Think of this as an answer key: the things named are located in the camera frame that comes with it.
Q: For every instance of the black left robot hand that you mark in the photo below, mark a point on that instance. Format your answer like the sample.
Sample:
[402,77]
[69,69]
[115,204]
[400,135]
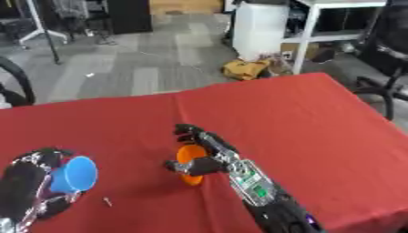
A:
[24,182]

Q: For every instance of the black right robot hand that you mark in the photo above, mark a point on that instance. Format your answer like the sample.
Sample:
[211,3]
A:
[210,154]

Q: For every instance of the orange plastic cup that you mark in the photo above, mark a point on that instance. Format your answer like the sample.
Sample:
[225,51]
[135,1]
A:
[190,157]

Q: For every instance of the blue plastic cup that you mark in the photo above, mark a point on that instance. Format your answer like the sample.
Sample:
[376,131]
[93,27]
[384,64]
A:
[76,174]

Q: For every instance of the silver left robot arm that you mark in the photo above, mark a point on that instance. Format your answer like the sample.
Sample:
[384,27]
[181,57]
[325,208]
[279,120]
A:
[13,225]

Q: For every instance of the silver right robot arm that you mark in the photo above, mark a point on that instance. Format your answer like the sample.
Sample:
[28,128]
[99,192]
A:
[271,197]

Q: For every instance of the small pale object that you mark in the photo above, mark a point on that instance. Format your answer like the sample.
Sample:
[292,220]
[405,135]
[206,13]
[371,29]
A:
[108,201]

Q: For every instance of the tan paper bag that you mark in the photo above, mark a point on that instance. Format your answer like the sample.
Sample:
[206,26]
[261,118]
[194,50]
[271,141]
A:
[244,69]

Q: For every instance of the white cabinet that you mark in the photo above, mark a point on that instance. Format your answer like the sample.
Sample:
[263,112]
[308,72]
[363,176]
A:
[259,28]

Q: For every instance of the white stand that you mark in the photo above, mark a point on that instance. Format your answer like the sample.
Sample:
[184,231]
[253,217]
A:
[40,24]

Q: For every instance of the black cabinet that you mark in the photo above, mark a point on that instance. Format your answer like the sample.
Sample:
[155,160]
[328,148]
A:
[129,15]

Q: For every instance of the black office chair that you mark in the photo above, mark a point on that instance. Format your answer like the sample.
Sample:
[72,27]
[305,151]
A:
[386,57]

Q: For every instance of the white shelf frame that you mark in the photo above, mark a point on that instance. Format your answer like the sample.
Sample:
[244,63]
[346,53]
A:
[329,27]

